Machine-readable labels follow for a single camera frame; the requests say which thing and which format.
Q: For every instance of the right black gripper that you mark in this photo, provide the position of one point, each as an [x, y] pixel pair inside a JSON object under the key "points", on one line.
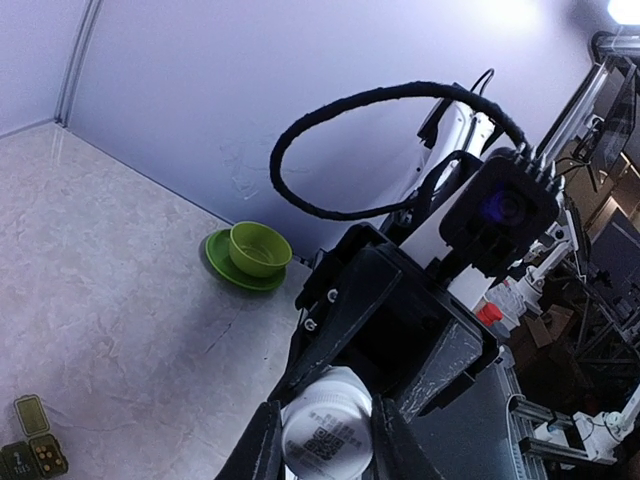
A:
{"points": [[379, 313]]}

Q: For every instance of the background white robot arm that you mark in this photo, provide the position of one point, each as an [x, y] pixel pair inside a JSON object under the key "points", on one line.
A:
{"points": [[518, 292]]}

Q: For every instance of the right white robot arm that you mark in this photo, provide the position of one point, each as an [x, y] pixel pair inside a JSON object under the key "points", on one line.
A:
{"points": [[453, 137]]}

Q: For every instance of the green bowl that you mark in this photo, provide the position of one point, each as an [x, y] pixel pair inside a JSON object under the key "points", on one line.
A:
{"points": [[258, 250]]}

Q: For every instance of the small white pill bottle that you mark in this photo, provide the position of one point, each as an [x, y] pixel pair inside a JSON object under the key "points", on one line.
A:
{"points": [[326, 429]]}

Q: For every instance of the right aluminium corner post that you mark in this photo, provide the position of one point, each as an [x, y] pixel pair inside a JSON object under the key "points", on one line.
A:
{"points": [[69, 85]]}

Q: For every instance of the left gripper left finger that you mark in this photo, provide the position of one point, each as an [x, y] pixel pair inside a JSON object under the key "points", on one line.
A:
{"points": [[258, 453]]}

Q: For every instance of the green weekly pill organizer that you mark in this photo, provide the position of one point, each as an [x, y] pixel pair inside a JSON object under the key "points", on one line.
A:
{"points": [[39, 455]]}

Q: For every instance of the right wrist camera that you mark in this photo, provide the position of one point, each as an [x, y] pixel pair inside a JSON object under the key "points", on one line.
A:
{"points": [[489, 223]]}

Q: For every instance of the green plate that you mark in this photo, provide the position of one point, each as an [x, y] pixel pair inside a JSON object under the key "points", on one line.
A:
{"points": [[216, 249]]}

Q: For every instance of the red capped jar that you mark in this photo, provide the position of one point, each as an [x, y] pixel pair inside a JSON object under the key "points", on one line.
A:
{"points": [[489, 314]]}

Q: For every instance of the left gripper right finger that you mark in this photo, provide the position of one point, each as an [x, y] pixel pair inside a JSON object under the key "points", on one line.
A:
{"points": [[397, 454]]}

